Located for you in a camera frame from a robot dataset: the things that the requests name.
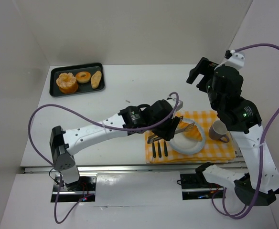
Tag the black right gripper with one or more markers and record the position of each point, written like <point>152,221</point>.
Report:
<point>202,67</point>

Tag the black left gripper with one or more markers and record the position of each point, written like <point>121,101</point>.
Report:
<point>169,129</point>

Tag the silver metal tongs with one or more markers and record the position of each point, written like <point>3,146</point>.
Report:
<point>168,134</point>

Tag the striped triangular bread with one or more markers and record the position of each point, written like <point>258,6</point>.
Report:
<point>191,131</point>

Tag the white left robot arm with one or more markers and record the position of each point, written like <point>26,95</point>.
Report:
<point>158,118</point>

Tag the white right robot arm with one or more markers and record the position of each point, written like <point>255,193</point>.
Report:
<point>223,85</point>

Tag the oval bread roll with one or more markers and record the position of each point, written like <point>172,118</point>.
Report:
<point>95,79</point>

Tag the white round plate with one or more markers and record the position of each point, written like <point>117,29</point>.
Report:
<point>188,146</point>

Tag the round fluted orange cake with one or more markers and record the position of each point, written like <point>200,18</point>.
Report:
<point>67,83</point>

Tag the black baking tray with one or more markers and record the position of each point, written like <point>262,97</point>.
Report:
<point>83,88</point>

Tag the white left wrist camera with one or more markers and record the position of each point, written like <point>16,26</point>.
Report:
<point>176,105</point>

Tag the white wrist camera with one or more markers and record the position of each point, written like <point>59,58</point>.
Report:
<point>176,105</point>
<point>233,59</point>

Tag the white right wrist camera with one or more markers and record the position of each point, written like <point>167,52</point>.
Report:
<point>233,59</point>

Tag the gold black handled spoon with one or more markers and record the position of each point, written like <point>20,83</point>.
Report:
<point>165,148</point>

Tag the black handled fork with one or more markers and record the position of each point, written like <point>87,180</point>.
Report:
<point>159,149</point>

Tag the black handled knife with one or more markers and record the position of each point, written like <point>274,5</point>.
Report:
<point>153,150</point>

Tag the aluminium rail front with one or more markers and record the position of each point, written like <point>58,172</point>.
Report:
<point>179,167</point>

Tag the ring donut bread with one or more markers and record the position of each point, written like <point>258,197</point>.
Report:
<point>83,77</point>

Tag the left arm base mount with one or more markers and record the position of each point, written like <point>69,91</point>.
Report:
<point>84,190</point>

